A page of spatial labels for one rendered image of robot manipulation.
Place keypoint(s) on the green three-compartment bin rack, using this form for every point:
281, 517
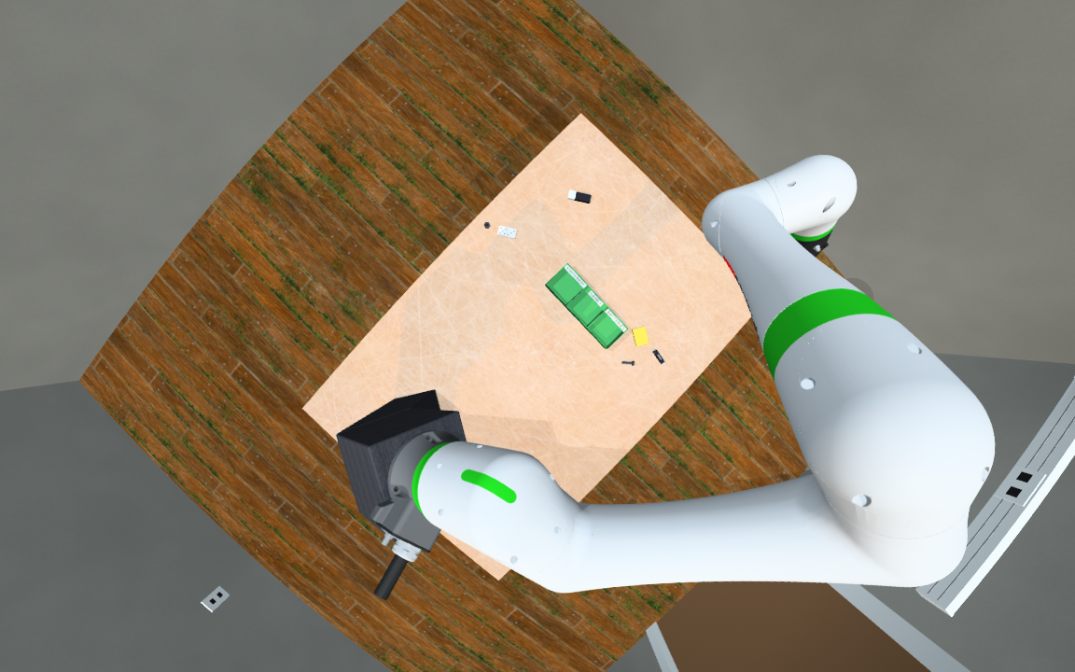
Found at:
583, 303

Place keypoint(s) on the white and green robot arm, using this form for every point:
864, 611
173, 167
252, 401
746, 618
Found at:
899, 446

